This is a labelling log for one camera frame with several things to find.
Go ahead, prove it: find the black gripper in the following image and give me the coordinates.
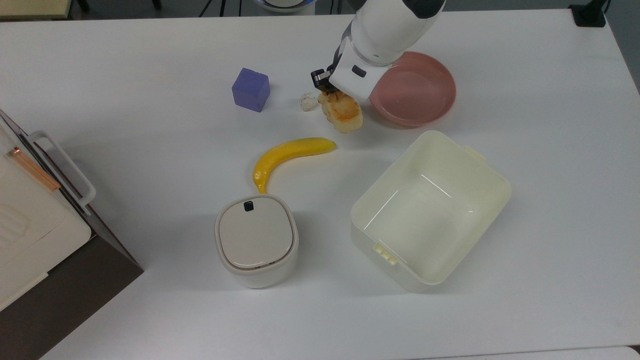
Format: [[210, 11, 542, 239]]
[[310, 49, 344, 95]]

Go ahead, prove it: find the toasted bread piece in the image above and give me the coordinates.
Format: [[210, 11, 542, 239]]
[[318, 89, 364, 135]]

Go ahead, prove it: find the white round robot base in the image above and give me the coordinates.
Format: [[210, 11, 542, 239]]
[[254, 0, 317, 14]]

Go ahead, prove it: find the purple cube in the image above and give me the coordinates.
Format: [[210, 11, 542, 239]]
[[231, 67, 271, 113]]

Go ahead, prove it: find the yellow banana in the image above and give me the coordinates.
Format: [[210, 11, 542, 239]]
[[252, 137, 337, 195]]

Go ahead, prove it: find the pink plate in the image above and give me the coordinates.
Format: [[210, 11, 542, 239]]
[[368, 51, 457, 128]]

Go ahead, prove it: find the small beige lidded trash can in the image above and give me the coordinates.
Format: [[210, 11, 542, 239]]
[[214, 193, 300, 290]]

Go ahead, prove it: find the cream open plastic bin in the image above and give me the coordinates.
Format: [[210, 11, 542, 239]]
[[349, 130, 512, 294]]

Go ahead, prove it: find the black clamp base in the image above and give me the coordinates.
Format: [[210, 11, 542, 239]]
[[568, 0, 609, 28]]

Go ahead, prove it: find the light wooden table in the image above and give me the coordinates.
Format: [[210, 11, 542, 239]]
[[0, 0, 74, 21]]

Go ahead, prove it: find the orange latch strip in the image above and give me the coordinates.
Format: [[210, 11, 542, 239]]
[[5, 146, 62, 193]]

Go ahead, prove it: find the white toaster oven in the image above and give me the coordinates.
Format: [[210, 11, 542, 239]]
[[0, 108, 145, 360]]

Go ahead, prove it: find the white drawer handle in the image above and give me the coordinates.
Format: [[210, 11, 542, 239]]
[[27, 130, 97, 216]]

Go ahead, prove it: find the cream storage box with handles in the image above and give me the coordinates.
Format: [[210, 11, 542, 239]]
[[0, 120, 93, 312]]

